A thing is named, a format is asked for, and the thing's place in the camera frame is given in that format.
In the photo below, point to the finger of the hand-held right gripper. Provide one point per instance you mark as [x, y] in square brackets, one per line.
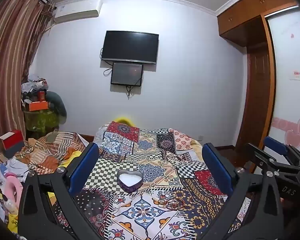
[276, 145]
[257, 155]

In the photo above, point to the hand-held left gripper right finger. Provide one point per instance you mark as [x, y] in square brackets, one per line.
[217, 167]

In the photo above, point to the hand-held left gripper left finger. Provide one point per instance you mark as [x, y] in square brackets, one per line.
[83, 167]

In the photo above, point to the purple heart-shaped tin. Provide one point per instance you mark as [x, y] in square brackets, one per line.
[130, 180]

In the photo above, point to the beige bed sheet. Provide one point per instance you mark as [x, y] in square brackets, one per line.
[196, 150]

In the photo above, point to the orange striped cloth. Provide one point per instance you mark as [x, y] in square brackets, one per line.
[55, 150]

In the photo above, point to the wooden door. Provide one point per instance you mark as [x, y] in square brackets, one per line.
[255, 97]

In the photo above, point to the white sliding door with hearts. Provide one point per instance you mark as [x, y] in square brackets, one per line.
[290, 92]

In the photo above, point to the yellow object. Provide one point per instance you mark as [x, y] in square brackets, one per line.
[123, 120]

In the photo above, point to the patchwork printed blanket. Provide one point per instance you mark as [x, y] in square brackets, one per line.
[150, 160]

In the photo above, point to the dark green cushion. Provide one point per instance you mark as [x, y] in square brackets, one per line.
[57, 105]

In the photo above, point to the door sticker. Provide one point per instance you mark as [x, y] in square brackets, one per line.
[296, 75]

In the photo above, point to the pink soft toy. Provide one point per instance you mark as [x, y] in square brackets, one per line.
[12, 187]

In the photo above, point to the red box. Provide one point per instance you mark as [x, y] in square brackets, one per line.
[13, 141]

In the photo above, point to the orange box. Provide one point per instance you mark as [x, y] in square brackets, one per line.
[37, 105]

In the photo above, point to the small red carton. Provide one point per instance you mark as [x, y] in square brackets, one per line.
[41, 96]

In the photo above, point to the pile of clothes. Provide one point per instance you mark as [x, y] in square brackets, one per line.
[33, 85]

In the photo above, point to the wooden wardrobe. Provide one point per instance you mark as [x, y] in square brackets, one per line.
[242, 17]

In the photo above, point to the brown striped curtain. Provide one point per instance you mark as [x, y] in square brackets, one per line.
[10, 55]

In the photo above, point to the white air conditioner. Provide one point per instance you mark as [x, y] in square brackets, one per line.
[77, 11]

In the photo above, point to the wall socket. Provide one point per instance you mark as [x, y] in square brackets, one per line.
[201, 137]

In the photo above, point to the small black wall monitor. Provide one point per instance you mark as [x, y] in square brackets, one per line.
[127, 73]

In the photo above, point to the black wall television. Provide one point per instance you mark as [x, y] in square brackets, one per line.
[130, 47]

